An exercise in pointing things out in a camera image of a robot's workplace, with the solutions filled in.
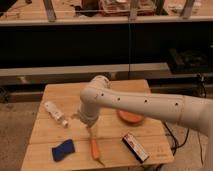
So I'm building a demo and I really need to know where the orange chili pepper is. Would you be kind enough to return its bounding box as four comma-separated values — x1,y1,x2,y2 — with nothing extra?
88,128,104,166

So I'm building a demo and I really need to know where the black rectangular box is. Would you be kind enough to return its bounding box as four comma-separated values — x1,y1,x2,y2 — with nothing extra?
122,133,149,163

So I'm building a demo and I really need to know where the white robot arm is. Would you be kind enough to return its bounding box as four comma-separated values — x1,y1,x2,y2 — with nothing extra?
76,75,213,171

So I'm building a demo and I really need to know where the blue sponge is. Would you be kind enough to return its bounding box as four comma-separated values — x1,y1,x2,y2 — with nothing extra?
52,139,75,162

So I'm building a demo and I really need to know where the clear plastic bottle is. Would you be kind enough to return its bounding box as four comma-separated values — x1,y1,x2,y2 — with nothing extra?
44,101,68,128

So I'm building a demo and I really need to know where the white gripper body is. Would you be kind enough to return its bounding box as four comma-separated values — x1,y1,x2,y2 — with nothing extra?
71,113,98,127

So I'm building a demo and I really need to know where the black cable on floor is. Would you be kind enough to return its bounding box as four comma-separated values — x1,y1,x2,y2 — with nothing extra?
162,122,205,171

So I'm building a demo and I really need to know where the black box on shelf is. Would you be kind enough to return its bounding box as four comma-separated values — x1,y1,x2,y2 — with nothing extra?
167,48,213,74

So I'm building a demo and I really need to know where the wooden table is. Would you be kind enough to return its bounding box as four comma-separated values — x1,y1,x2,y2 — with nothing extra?
21,83,174,171

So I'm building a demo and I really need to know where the orange ceramic plate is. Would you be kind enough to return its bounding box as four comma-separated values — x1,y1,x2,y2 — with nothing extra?
117,110,145,125

